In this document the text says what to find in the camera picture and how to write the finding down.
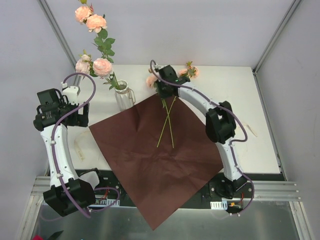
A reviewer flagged tall pink rose stem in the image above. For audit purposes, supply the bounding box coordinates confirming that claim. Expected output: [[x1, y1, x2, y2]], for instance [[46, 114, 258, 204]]
[[74, 0, 124, 90]]

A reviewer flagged dark red wrapping paper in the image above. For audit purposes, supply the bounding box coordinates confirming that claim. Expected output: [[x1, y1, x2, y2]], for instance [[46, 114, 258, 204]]
[[89, 95, 223, 229]]

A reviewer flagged cream printed ribbon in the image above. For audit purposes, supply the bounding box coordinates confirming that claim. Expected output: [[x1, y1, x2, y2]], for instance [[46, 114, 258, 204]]
[[73, 130, 91, 162]]

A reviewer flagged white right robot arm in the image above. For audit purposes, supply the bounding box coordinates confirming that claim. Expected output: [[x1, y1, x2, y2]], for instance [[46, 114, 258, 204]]
[[150, 60, 248, 200]]

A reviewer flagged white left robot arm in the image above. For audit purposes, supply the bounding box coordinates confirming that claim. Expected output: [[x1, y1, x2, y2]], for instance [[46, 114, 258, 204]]
[[33, 85, 106, 217]]

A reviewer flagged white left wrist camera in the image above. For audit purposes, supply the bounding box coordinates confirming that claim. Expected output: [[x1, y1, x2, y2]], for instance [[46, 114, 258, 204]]
[[61, 83, 81, 106]]

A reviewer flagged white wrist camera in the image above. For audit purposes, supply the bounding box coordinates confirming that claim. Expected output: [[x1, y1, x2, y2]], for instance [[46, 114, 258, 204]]
[[61, 83, 81, 106], [154, 64, 163, 72]]

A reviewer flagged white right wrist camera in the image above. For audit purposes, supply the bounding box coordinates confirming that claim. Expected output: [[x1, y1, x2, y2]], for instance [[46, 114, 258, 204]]
[[154, 64, 163, 72]]

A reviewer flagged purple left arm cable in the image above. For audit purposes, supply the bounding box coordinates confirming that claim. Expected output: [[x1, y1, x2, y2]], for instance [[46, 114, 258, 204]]
[[51, 72, 97, 219]]

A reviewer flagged left white cable duct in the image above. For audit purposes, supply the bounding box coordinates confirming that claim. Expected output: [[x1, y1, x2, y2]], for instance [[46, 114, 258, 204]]
[[93, 198, 120, 208]]

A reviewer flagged white cable duct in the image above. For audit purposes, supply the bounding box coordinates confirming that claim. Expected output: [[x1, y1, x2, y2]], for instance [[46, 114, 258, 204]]
[[93, 198, 120, 208], [210, 200, 228, 211]]

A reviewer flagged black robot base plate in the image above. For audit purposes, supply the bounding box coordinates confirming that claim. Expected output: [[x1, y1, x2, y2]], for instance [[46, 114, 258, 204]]
[[74, 169, 258, 208]]

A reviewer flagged left aluminium frame post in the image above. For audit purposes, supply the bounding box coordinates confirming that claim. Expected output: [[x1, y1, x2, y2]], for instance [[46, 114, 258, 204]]
[[37, 0, 77, 68]]

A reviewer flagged aluminium frame post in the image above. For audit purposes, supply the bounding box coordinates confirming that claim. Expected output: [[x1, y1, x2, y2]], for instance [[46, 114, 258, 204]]
[[252, 0, 303, 76], [37, 0, 77, 68]]

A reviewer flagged right white cable duct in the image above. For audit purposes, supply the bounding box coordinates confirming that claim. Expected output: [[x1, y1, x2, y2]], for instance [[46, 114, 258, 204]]
[[210, 200, 228, 211]]

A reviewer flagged right aluminium frame post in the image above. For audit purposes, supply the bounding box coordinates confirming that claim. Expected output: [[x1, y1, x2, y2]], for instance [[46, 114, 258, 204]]
[[252, 0, 303, 76]]

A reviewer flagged aluminium front rail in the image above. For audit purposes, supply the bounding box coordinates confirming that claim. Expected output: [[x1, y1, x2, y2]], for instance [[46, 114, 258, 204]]
[[30, 176, 302, 202]]

